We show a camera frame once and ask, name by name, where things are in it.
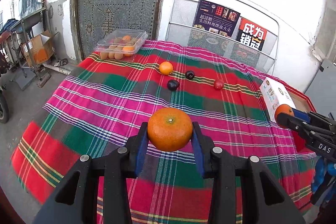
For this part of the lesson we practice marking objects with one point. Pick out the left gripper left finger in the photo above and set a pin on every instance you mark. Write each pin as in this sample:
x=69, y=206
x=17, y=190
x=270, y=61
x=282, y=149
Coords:
x=75, y=198

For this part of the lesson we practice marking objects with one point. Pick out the clear plastic fruit container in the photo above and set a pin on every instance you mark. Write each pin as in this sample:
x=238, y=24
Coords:
x=121, y=43

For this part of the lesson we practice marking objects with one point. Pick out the red black book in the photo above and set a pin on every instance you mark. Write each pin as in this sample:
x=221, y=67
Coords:
x=251, y=34

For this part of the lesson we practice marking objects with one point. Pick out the plaid tablecloth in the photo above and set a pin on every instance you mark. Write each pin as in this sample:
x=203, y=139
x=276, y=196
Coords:
x=104, y=102

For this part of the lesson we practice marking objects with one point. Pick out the scooter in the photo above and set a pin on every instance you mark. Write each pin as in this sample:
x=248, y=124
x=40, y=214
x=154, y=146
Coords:
x=4, y=106

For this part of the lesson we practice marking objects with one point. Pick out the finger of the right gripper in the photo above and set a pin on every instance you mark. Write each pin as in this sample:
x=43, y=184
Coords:
x=309, y=115
x=301, y=126

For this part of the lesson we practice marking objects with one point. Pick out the large orange tangerine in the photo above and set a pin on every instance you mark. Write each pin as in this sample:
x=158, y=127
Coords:
x=169, y=129

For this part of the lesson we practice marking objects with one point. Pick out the red tomato back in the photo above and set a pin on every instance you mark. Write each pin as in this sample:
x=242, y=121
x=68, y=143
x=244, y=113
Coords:
x=218, y=84

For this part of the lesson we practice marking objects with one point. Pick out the red cardboard tray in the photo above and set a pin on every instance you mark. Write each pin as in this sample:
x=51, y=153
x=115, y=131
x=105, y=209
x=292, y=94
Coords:
x=301, y=101

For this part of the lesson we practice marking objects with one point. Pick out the dark cookbook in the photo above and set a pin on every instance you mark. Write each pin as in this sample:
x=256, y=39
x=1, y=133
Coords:
x=215, y=18

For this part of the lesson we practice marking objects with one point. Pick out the blue gloved right hand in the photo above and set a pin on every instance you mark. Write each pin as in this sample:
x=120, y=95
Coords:
x=323, y=183

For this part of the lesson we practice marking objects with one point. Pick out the metal workbench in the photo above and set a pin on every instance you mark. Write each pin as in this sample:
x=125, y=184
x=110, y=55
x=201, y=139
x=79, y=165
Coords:
x=21, y=33

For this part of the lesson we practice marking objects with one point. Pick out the small orange back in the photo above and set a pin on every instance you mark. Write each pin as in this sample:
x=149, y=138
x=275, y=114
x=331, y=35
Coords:
x=166, y=68

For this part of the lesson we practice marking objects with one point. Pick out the dark plum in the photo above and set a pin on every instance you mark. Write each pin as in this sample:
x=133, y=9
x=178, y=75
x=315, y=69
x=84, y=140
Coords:
x=190, y=75
x=173, y=85

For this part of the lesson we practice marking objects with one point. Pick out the white tissue pack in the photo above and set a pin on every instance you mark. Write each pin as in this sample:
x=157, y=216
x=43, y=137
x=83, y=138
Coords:
x=274, y=94

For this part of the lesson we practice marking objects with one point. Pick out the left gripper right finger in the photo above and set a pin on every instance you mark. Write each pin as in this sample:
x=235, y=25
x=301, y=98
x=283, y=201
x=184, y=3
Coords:
x=263, y=199

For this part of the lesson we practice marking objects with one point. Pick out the white metal mesh rack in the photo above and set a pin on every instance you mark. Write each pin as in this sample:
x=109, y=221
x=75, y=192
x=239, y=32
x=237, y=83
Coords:
x=234, y=29

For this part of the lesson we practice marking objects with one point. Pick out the cardboard box on floor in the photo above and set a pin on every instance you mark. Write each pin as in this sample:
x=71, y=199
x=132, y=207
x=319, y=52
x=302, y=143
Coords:
x=41, y=48

